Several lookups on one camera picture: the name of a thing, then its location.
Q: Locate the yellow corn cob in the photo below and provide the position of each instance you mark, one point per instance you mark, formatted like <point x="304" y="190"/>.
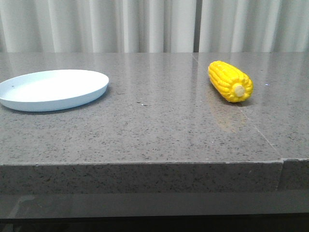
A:
<point x="233" y="84"/>

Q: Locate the light blue round plate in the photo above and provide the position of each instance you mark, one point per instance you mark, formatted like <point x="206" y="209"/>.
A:
<point x="52" y="90"/>

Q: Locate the white pleated curtain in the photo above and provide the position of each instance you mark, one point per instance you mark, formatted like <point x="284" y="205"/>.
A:
<point x="154" y="26"/>

